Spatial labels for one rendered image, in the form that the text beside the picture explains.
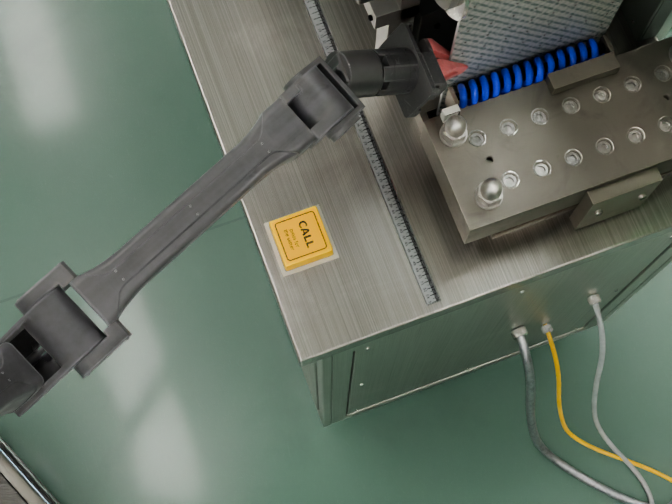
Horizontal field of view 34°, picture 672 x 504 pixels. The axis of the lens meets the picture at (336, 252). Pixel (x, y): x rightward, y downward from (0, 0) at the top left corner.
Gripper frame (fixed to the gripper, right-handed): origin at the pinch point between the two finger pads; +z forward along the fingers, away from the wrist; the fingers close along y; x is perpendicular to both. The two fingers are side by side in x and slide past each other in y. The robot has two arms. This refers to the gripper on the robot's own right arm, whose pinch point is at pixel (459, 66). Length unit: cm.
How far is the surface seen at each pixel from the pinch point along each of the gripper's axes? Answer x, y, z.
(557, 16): 11.2, 0.2, 7.8
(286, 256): -27.0, 12.1, -17.3
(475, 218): -6.0, 18.6, -2.1
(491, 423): -90, 37, 59
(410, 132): -17.6, 0.1, 3.9
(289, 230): -26.1, 8.8, -15.9
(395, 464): -101, 38, 39
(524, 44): 5.0, 0.2, 7.4
